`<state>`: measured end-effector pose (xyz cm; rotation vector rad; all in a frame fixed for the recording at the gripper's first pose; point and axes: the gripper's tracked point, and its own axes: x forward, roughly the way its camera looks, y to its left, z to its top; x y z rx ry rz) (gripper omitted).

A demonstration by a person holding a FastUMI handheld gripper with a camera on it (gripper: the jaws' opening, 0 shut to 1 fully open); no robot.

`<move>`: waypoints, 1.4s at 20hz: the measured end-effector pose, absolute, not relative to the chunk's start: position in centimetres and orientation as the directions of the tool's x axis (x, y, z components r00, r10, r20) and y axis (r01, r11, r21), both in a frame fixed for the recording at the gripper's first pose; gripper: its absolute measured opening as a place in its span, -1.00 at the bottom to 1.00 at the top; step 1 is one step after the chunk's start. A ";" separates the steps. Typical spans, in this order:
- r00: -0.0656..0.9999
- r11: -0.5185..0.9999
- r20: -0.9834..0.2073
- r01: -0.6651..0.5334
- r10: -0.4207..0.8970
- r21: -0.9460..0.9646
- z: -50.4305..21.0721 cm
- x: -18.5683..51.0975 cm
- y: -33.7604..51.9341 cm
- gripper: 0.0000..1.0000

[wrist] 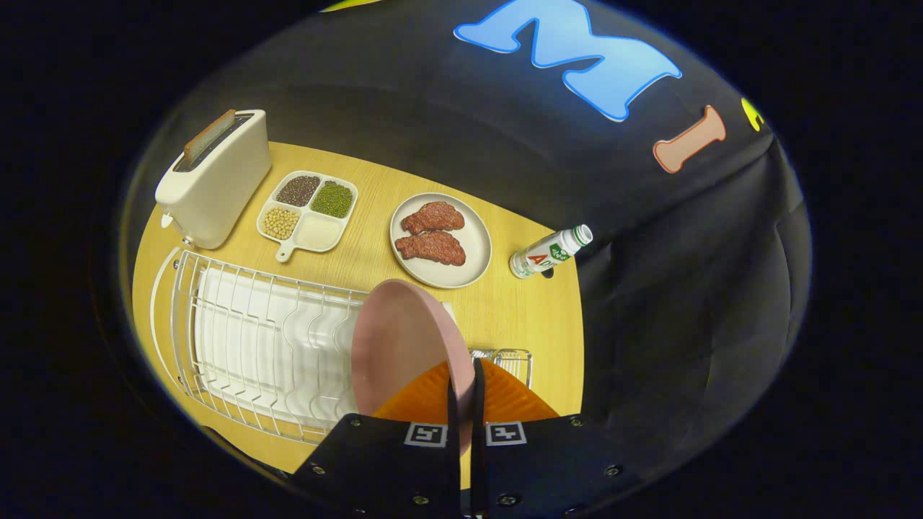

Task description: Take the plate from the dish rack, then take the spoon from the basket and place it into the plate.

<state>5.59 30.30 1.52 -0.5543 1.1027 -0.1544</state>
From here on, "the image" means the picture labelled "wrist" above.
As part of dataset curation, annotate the pile of yellow beans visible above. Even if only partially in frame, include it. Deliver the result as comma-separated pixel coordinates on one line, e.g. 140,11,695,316
262,207,301,240

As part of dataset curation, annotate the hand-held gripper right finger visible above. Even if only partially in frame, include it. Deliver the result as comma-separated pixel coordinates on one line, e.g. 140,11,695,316
472,357,650,519

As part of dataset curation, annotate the metal wire basket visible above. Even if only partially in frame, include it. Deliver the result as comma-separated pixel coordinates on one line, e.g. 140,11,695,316
469,348,534,390

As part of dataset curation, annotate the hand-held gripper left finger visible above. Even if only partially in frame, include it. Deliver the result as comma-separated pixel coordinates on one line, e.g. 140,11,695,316
292,360,462,519

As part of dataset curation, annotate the pile of dark beans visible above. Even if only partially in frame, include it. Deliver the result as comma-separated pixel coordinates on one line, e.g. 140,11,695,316
276,175,321,208

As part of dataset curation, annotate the white drink bottle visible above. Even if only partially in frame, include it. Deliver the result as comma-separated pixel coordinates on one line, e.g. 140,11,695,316
509,224,593,280

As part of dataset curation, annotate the pile of green beans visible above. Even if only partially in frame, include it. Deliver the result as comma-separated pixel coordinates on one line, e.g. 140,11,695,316
312,180,354,218

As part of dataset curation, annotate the beige round plate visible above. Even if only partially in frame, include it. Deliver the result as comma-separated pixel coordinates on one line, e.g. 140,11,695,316
389,192,493,289

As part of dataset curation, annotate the black backdrop cloth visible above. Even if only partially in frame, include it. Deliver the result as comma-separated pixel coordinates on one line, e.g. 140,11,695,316
123,0,812,498

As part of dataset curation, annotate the white wire dish rack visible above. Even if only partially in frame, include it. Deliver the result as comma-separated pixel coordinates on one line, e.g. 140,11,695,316
149,247,462,444

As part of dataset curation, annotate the pile of white rice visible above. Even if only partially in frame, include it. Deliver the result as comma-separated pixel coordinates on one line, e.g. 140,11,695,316
296,215,343,249

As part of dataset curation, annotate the pink plate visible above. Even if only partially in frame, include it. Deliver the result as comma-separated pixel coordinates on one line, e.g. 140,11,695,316
351,279,477,458

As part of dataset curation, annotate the toast slice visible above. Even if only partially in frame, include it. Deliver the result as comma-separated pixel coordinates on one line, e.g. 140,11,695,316
182,110,237,161

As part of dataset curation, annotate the red meat piece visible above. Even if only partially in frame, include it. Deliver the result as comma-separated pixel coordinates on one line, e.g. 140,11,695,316
401,202,466,236
394,230,467,266

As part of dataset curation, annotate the white toaster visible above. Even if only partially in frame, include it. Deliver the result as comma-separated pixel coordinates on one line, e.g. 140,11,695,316
155,110,273,250

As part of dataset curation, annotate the white divided dish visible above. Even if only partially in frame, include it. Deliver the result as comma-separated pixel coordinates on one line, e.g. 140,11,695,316
257,170,359,263

